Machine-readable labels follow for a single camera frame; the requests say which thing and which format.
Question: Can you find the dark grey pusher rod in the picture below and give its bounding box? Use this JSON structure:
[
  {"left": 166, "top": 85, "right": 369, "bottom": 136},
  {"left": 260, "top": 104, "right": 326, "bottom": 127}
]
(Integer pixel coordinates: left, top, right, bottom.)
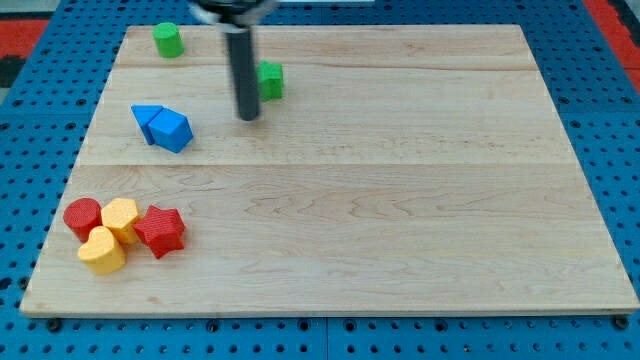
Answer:
[{"left": 225, "top": 27, "right": 260, "bottom": 121}]

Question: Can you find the green star block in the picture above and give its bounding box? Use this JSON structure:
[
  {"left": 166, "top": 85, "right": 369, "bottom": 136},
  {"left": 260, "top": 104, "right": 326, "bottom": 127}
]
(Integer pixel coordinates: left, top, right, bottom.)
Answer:
[{"left": 257, "top": 61, "right": 284, "bottom": 102}]

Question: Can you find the blue cube block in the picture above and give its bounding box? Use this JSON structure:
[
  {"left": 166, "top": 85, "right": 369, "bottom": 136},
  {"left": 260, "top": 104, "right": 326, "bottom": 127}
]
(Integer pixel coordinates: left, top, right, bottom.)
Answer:
[{"left": 149, "top": 108, "right": 193, "bottom": 153}]

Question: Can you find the red star block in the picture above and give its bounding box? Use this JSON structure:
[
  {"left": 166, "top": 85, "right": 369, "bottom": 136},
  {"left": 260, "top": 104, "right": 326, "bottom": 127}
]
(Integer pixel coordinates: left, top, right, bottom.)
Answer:
[{"left": 133, "top": 206, "right": 185, "bottom": 259}]

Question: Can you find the green cylinder block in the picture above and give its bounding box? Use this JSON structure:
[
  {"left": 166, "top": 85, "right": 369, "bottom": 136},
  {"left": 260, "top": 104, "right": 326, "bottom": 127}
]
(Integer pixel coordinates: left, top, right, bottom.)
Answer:
[{"left": 152, "top": 22, "right": 184, "bottom": 58}]

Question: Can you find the blue triangle block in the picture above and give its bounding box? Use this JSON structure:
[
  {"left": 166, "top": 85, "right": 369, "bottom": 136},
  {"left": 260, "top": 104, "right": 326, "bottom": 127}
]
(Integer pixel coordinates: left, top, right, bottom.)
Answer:
[{"left": 131, "top": 104, "right": 163, "bottom": 145}]

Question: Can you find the wooden board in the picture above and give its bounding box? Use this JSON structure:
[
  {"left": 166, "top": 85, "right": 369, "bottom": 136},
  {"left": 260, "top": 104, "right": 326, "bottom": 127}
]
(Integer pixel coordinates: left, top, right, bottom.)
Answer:
[{"left": 21, "top": 25, "right": 639, "bottom": 319}]

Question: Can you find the yellow hexagon block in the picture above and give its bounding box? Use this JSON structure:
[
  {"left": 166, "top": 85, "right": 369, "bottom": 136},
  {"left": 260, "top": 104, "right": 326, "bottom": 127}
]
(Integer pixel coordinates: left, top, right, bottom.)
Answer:
[{"left": 101, "top": 198, "right": 140, "bottom": 244}]

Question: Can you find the red cylinder block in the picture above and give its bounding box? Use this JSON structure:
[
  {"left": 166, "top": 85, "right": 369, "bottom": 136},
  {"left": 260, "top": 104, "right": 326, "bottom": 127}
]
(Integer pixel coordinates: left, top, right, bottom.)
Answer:
[{"left": 63, "top": 198, "right": 102, "bottom": 243}]

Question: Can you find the yellow heart block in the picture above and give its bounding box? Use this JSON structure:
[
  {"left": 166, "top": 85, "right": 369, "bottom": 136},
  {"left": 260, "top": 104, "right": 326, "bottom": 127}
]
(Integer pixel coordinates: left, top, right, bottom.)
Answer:
[{"left": 77, "top": 226, "right": 126, "bottom": 275}]

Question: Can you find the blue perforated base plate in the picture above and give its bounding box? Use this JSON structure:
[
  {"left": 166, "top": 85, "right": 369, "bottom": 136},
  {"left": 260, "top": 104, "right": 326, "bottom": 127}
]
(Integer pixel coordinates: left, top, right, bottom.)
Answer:
[{"left": 1, "top": 0, "right": 639, "bottom": 359}]

